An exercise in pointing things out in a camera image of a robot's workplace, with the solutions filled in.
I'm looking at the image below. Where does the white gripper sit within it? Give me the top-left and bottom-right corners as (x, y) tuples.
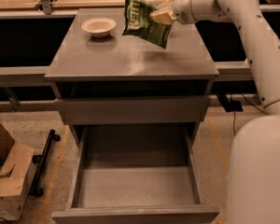
(150, 0), (196, 25)

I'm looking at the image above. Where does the green jalapeno chip bag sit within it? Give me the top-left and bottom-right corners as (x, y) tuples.
(122, 0), (171, 49)

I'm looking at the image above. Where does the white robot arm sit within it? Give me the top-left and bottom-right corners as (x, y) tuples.
(151, 0), (280, 224)

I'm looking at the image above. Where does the grey drawer cabinet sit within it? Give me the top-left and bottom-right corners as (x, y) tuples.
(45, 7), (218, 141)

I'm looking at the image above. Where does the closed grey top drawer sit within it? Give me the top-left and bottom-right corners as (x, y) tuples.
(55, 95), (209, 125)

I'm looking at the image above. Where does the open grey middle drawer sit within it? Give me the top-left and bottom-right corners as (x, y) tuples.
(52, 124), (219, 224)

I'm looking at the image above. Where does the white paper bowl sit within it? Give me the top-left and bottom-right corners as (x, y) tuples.
(81, 18), (116, 38)

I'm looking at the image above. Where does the black floor power box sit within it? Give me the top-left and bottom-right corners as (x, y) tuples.
(217, 93), (243, 112)

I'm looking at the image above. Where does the black metal bar stand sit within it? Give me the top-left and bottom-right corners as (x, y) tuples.
(29, 130), (61, 197)

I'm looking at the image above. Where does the brown cardboard box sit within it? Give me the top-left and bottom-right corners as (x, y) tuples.
(0, 124), (36, 221)

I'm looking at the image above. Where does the grey metal rail frame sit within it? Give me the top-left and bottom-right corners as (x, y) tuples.
(0, 4), (280, 89)

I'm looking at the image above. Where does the black floor cable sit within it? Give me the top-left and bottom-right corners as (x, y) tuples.
(231, 93), (265, 137)

